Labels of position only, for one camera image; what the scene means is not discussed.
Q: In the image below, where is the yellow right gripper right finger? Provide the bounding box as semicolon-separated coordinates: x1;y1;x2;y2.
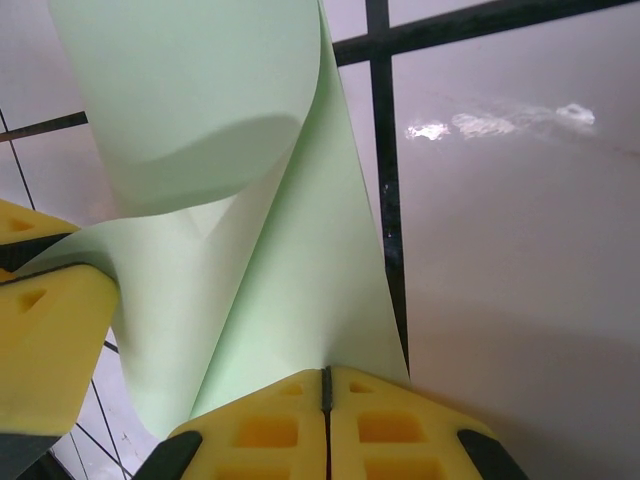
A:
327;364;490;480

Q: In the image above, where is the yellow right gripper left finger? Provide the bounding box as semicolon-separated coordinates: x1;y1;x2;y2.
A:
167;367;329;480

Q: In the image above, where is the light green paper sheet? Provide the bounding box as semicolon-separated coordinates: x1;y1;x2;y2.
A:
19;0;414;444

